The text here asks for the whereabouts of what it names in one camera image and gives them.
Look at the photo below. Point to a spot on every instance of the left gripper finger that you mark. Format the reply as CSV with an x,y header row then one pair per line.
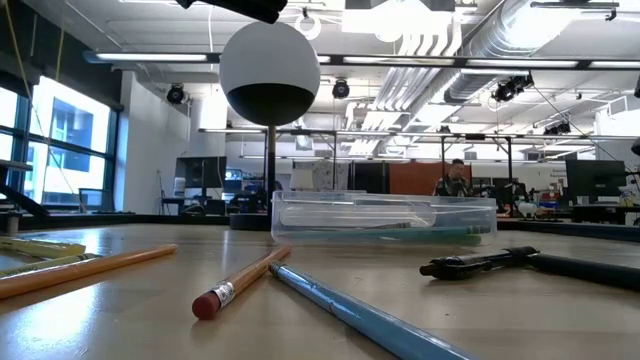
x,y
250,10

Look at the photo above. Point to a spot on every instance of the clear plastic supply box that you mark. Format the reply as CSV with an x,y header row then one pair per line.
x,y
310,215

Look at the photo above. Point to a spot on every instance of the orange pencil red eraser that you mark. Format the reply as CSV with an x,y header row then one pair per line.
x,y
240,282
75,272

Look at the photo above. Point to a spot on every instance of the yellow highlighter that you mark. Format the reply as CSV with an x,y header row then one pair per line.
x,y
40,247

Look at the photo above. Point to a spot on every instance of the blue pencil green ferrule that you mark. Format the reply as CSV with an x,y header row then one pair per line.
x,y
350,312

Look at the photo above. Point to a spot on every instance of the green crayon yellow-green label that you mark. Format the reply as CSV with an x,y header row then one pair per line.
x,y
50,263

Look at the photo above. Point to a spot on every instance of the black pen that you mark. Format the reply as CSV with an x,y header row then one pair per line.
x,y
475,265

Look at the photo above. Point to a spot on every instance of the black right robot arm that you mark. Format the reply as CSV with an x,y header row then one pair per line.
x,y
637,146

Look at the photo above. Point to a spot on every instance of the white globe lamp black stand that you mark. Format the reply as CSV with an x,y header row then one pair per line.
x,y
270,60

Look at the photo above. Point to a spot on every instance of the long ceiling light strip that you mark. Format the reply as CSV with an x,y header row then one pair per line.
x,y
525,63
150,57

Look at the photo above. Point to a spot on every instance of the black round ceiling spotlight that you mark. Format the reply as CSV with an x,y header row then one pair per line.
x,y
341,89

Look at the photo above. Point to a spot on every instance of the black monitor on standing desk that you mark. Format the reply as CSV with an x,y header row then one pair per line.
x,y
200,172

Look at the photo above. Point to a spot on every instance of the white printed board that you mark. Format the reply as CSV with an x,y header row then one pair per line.
x,y
325,175

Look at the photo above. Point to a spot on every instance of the white canister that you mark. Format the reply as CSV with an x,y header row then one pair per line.
x,y
179,186

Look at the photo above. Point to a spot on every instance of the black standing desk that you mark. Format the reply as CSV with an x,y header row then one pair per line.
x,y
172,200

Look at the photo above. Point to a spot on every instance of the black equipment top right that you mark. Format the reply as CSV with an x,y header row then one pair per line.
x,y
150,219

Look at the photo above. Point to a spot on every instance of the person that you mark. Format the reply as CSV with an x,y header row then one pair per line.
x,y
452,186

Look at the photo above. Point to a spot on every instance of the black ceiling spotlight cluster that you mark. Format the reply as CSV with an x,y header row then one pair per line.
x,y
510,89

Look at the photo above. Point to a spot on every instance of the small black ceiling fixture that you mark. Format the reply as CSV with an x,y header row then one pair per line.
x,y
557,129

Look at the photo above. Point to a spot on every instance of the small white rounded device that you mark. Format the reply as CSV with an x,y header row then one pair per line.
x,y
527,207

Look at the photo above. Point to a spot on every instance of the large black monitor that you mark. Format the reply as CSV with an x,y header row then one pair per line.
x,y
595,177

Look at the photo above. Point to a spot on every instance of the low black desk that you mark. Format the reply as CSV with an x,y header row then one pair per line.
x,y
600,214

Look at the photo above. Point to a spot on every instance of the black round wall device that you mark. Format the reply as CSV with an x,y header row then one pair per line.
x,y
176,94

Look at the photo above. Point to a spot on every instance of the orange partition wall panel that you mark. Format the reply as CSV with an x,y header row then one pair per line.
x,y
407,177

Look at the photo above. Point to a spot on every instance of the black overhead pipe frame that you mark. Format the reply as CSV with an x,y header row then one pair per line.
x,y
442,150

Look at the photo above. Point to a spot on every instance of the silver ventilation duct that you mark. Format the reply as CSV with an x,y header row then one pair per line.
x,y
500,40

